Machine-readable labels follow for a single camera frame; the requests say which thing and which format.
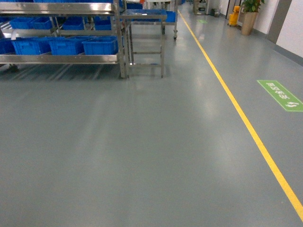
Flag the blue bin with red parts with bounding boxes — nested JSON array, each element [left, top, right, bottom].
[[82, 36, 119, 55]]

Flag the blue bin middle front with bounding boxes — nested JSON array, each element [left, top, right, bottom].
[[48, 36, 92, 55]]

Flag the blue bin left front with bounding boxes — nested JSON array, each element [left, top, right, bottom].
[[11, 37, 63, 55]]

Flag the steel flow rack shelf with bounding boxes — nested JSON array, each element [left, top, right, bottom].
[[0, 0, 126, 79]]

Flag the steel side table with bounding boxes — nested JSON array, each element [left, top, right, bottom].
[[121, 9, 167, 77]]

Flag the yellow mop bucket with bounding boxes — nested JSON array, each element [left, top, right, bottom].
[[228, 6, 240, 26]]

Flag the green floor sign sticker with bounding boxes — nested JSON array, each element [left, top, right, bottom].
[[257, 80, 303, 112]]

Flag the potted plant in tan planter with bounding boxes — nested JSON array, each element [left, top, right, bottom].
[[241, 0, 265, 35]]

